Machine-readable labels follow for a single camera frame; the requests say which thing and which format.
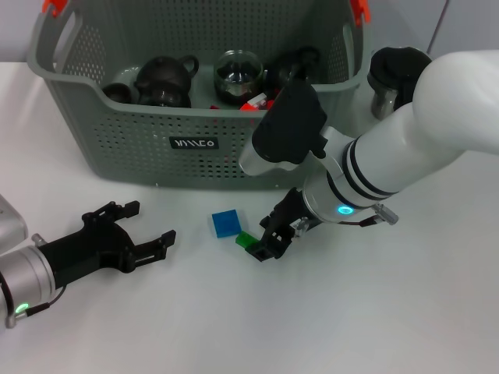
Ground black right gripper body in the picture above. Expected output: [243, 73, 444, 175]
[268, 188, 320, 235]

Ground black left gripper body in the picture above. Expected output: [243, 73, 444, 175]
[38, 213, 136, 288]

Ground green building block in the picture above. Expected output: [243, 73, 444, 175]
[233, 230, 255, 249]

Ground blue square building block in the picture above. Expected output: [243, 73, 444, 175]
[211, 209, 242, 239]

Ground grey perforated storage bin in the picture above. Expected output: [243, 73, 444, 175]
[26, 0, 371, 191]

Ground small black clay cup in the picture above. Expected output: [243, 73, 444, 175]
[102, 83, 133, 105]

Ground black clay teapot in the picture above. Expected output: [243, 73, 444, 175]
[134, 55, 200, 94]

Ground dark left wrist cable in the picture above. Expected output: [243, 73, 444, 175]
[25, 286, 67, 316]

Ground dark wrist cable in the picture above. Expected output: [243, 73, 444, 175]
[25, 286, 67, 316]
[338, 204, 398, 229]

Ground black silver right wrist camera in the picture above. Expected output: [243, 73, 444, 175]
[238, 77, 327, 176]

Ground dark right wrist cable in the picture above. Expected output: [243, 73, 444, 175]
[338, 204, 398, 229]

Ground glass pitcher black handle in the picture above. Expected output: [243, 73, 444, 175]
[368, 45, 434, 120]

